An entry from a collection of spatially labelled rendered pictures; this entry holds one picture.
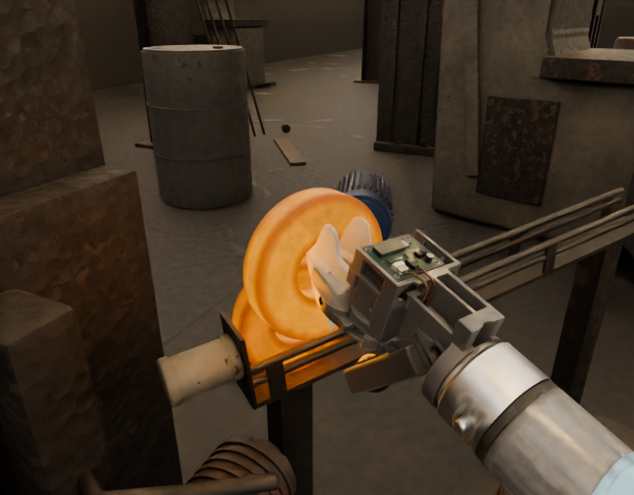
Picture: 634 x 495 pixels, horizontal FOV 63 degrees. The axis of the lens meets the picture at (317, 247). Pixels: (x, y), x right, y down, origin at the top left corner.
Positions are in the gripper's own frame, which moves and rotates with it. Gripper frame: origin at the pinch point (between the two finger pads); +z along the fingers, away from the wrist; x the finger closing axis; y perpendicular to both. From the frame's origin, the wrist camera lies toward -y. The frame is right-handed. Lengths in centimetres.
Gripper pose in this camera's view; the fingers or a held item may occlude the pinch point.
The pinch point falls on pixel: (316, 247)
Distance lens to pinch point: 52.5
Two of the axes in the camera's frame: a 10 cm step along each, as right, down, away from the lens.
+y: 1.6, -7.9, -5.9
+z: -5.6, -5.6, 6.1
